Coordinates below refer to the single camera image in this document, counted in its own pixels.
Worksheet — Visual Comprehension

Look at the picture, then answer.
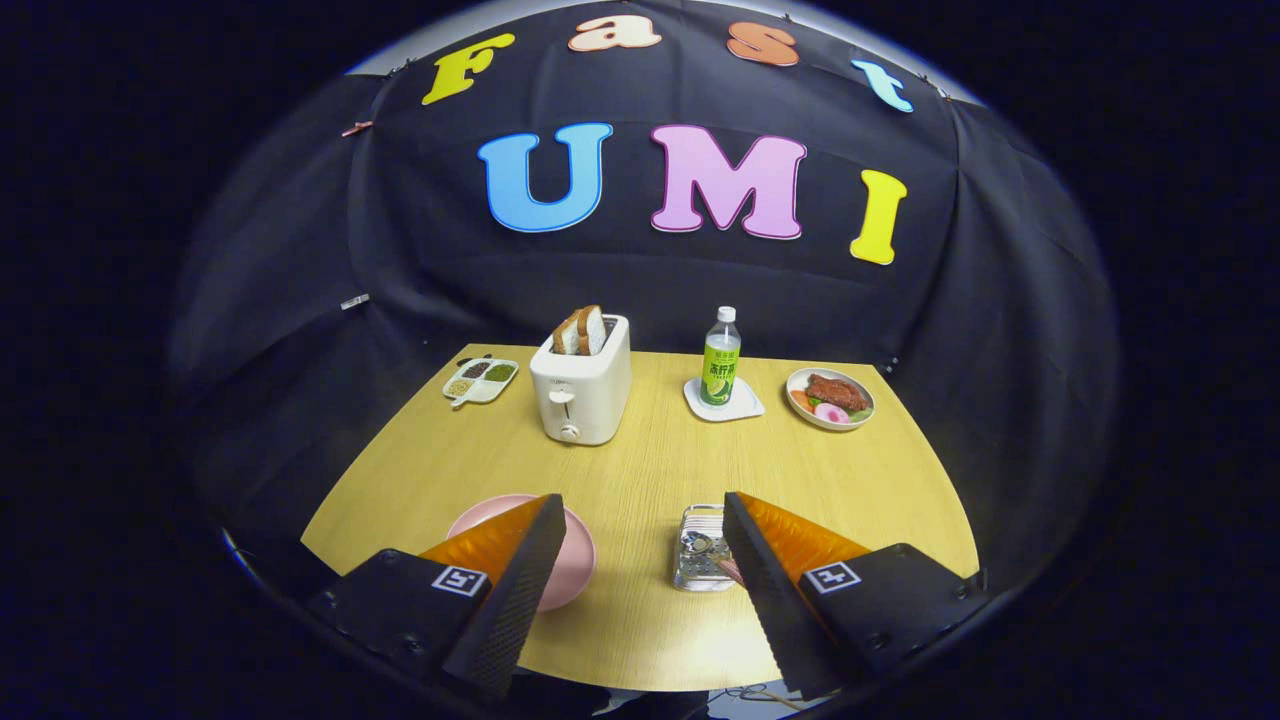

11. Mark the white square coaster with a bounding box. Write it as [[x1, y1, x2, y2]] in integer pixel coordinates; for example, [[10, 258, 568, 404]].
[[683, 376, 766, 423]]

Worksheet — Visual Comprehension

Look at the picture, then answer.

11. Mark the pink round plate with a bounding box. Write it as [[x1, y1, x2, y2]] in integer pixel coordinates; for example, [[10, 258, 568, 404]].
[[446, 494, 597, 612]]

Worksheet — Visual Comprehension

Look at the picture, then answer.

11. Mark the white toaster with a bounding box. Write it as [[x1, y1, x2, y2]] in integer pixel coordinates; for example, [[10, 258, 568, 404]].
[[529, 314, 632, 447]]

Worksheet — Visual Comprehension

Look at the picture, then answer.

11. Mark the metal wire basket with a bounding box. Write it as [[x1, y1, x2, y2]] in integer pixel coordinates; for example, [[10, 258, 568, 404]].
[[672, 504, 741, 593]]

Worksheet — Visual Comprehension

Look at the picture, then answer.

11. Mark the white plate with food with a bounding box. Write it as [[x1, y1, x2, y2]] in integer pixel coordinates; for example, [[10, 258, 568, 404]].
[[785, 367, 876, 432]]

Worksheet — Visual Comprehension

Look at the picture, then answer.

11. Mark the spoon with checkered handle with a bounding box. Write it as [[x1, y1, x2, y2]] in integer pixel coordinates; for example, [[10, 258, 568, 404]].
[[683, 533, 746, 586]]

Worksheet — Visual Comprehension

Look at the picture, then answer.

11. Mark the green label drink bottle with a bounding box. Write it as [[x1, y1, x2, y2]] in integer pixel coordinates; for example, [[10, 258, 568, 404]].
[[700, 306, 743, 408]]

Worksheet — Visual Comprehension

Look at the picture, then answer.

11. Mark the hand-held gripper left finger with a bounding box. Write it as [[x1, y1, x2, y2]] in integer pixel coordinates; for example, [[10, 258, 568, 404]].
[[305, 493, 568, 701]]

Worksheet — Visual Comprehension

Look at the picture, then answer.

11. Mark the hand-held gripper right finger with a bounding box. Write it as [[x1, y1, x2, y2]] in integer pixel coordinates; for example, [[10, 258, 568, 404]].
[[722, 491, 991, 701]]

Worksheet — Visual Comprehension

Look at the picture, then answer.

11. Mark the white divided condiment dish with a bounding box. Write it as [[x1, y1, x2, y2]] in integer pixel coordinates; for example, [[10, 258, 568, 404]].
[[442, 358, 520, 410]]

